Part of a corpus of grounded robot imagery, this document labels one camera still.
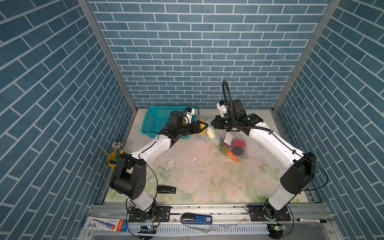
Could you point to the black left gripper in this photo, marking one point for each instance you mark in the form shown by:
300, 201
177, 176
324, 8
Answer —
196, 126

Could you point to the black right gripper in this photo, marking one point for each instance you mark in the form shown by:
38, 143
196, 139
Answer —
218, 124

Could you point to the white toy daikon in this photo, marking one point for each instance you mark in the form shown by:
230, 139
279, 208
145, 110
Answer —
211, 134

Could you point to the purple toy eggplant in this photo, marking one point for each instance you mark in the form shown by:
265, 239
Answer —
227, 145

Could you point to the orange toy carrot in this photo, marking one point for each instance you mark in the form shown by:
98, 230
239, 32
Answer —
226, 151

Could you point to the dark toy avocado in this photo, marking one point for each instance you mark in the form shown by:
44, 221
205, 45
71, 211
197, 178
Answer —
237, 151

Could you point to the teal plastic basket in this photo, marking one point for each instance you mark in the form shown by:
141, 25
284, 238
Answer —
157, 117

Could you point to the clear zip top bag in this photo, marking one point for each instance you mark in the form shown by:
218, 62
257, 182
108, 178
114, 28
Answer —
226, 137

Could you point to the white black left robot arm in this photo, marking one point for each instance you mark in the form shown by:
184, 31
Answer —
130, 172

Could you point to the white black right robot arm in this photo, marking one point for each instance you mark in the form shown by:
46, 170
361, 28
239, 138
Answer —
299, 166

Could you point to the black stapler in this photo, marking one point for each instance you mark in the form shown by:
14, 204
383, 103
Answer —
164, 189

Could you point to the yellow pen cup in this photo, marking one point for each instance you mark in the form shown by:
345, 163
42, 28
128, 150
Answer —
113, 157

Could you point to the blue black box cutter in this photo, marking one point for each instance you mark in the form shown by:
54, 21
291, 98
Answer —
199, 219

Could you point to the black marker pen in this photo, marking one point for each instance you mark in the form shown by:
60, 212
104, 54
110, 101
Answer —
302, 220

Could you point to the red blue pencil box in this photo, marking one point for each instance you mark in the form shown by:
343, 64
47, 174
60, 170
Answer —
112, 225

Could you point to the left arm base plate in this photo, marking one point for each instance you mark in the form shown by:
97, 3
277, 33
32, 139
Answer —
155, 214

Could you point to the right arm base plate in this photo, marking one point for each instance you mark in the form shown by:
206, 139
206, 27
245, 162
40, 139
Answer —
259, 213

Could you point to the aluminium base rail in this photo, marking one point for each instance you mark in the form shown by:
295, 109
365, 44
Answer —
227, 218

